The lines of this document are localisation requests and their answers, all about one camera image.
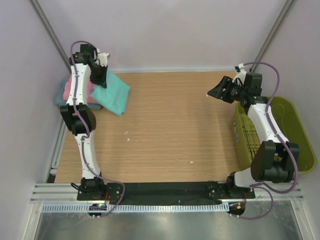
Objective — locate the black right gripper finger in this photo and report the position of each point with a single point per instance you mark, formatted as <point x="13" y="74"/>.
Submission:
<point x="224" y="82"/>
<point x="216" y="92"/>

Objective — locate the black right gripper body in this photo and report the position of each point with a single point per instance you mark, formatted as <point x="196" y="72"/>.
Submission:
<point x="237" y="92"/>

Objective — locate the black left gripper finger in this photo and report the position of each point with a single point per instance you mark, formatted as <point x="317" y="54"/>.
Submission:
<point x="102" y="81"/>
<point x="95" y="77"/>

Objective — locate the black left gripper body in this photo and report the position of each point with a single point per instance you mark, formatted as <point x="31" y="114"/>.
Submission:
<point x="102" y="70"/>

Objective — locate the teal t shirt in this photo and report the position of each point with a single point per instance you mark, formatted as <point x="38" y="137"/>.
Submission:
<point x="114" y="97"/>

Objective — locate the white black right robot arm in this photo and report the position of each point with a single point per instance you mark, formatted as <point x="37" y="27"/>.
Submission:
<point x="274" y="165"/>

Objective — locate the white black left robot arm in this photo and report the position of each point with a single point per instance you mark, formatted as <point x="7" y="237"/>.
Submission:
<point x="81" y="122"/>

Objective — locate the grey blue folded t shirt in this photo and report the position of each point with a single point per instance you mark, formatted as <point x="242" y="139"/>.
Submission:
<point x="60" y="101"/>

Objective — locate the olive green plastic basket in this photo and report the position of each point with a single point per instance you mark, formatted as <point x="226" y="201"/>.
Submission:
<point x="247" y="141"/>

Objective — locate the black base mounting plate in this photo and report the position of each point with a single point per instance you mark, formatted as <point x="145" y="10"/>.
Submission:
<point x="199" y="193"/>

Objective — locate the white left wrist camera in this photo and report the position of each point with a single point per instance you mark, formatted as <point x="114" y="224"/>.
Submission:
<point x="102" y="58"/>

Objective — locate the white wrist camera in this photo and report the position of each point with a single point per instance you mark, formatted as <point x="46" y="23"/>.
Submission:
<point x="102" y="58"/>
<point x="240" y="72"/>

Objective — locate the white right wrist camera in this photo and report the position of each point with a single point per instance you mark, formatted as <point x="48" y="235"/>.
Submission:
<point x="240" y="72"/>

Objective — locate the aluminium frame rail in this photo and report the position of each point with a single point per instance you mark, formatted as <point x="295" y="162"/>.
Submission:
<point x="58" y="193"/>

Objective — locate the white slotted cable duct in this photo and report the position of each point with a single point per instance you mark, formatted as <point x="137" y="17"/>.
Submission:
<point x="96" y="208"/>

